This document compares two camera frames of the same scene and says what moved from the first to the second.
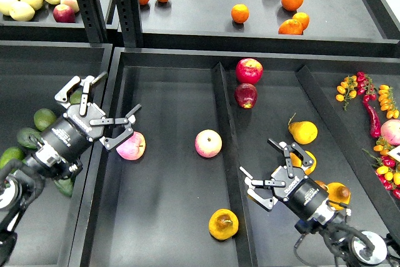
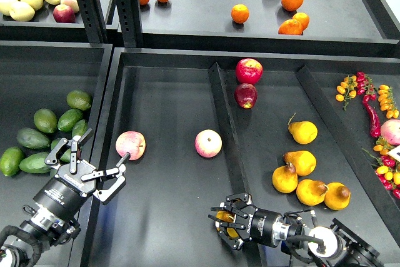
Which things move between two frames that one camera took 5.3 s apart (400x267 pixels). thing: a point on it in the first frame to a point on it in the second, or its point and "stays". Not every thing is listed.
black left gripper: (77, 128) to (64, 194)
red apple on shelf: (63, 13) stays
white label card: (395, 153) stays
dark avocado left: (29, 137) stays
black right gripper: (298, 190) to (252, 224)
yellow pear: (297, 161) stays
